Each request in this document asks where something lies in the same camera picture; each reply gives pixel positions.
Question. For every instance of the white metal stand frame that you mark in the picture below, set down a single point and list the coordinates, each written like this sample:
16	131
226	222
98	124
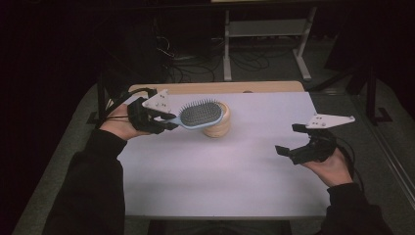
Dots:
267	29

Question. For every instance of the person's right hand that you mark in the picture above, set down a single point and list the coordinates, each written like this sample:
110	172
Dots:
331	171

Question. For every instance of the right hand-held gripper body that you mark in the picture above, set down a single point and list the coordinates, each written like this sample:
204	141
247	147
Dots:
318	145

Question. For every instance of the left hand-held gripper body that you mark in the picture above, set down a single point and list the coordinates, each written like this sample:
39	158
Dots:
147	114

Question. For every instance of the black metal stand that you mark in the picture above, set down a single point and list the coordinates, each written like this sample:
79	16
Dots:
104	81
373	104

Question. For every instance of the person's left hand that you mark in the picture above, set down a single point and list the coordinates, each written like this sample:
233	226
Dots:
119	125

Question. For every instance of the light blue hairbrush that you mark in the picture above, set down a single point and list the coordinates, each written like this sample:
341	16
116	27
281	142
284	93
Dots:
200	114

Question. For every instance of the cream ribbed round holder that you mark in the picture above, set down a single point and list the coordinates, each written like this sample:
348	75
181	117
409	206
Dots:
219	129

